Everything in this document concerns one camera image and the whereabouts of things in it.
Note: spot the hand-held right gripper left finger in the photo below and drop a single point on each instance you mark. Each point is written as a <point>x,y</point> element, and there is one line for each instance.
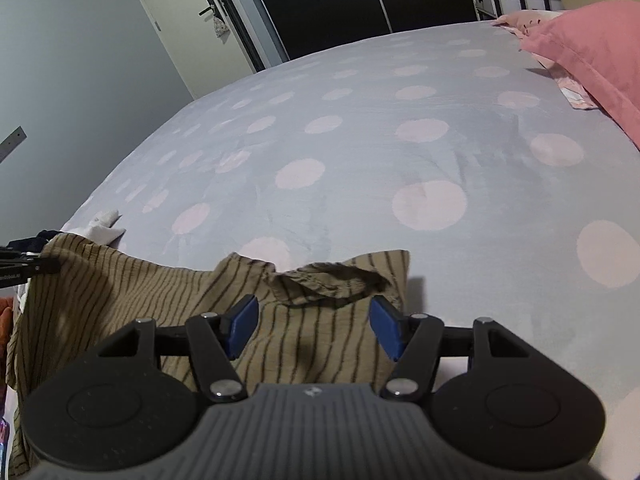
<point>242,325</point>

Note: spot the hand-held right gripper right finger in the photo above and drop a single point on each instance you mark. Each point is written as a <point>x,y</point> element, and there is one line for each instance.
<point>385,327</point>

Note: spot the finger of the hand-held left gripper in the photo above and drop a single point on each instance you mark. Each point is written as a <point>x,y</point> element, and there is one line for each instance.
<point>35,267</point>

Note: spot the brown striped shirt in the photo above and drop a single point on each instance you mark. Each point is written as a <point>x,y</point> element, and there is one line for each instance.
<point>125,300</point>

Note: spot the white crumpled clothes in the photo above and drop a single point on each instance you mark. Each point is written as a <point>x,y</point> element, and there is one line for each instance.
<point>102,227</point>

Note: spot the navy cloth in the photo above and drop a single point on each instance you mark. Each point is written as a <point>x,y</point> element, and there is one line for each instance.
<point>37,240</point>

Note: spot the orange cloth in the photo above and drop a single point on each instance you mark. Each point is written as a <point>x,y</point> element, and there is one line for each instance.
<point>4,320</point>

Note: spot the white door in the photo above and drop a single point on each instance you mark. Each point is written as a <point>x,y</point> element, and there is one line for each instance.
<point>190,20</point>

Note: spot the small hanging pouch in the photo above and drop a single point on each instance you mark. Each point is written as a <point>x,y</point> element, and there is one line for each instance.
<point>220,27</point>

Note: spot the dark sliding wardrobe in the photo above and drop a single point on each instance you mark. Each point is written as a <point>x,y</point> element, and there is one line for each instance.
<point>325,0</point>

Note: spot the floral pillow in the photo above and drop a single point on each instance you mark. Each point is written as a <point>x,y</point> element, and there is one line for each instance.
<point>525,22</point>

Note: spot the pink pillow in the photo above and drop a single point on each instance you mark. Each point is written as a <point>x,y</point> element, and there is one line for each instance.
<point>595,50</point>

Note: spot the white nightstand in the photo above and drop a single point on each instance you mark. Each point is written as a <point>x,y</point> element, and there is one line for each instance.
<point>515,2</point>

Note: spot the grey wall plate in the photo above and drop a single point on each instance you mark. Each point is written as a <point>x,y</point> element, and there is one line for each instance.
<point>12,145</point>

